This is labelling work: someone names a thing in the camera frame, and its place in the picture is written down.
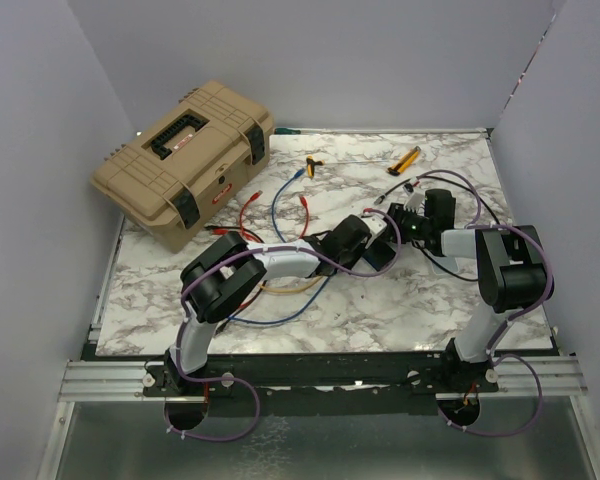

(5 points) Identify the black blue network switch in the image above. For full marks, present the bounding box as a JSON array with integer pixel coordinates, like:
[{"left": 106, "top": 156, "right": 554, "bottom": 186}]
[{"left": 363, "top": 239, "right": 396, "bottom": 272}]

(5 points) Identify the yellow ethernet cable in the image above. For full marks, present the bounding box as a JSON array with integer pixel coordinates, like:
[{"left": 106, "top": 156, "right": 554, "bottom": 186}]
[{"left": 257, "top": 277, "right": 321, "bottom": 296}]

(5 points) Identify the blue ethernet cable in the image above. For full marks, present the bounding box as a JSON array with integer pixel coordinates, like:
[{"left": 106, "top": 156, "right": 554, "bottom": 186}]
[
  {"left": 270, "top": 168, "right": 321, "bottom": 246},
  {"left": 224, "top": 274, "right": 331, "bottom": 327}
]

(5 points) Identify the long red ethernet cable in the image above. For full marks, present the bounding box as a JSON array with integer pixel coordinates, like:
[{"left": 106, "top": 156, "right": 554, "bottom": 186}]
[{"left": 238, "top": 190, "right": 311, "bottom": 244}]

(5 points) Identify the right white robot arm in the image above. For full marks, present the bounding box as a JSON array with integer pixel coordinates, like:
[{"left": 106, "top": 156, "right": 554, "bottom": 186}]
[{"left": 387, "top": 186, "right": 554, "bottom": 391}]

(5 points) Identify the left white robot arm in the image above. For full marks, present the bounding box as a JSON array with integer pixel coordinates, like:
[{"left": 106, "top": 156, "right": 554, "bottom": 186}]
[{"left": 165, "top": 213, "right": 386, "bottom": 395}]

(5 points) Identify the yellow utility knife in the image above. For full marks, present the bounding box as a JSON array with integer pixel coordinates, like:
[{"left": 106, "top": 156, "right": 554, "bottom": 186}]
[{"left": 387, "top": 146, "right": 421, "bottom": 176}]

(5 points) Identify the tan plastic toolbox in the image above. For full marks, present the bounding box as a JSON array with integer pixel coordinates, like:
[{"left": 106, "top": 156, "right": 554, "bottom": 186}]
[{"left": 90, "top": 81, "right": 274, "bottom": 253}]

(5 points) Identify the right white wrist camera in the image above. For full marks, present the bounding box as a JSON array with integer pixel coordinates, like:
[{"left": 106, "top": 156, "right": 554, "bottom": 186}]
[{"left": 404, "top": 189, "right": 425, "bottom": 213}]

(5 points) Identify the long black loose cable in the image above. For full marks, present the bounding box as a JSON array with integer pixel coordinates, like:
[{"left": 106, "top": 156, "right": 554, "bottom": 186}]
[{"left": 374, "top": 175, "right": 501, "bottom": 284}]

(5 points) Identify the green handled screwdriver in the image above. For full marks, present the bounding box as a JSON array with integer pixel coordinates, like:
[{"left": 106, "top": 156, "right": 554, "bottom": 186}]
[{"left": 274, "top": 127, "right": 302, "bottom": 135}]

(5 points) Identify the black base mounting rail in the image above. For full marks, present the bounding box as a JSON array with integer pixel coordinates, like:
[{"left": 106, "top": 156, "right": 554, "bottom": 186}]
[{"left": 143, "top": 351, "right": 498, "bottom": 416}]

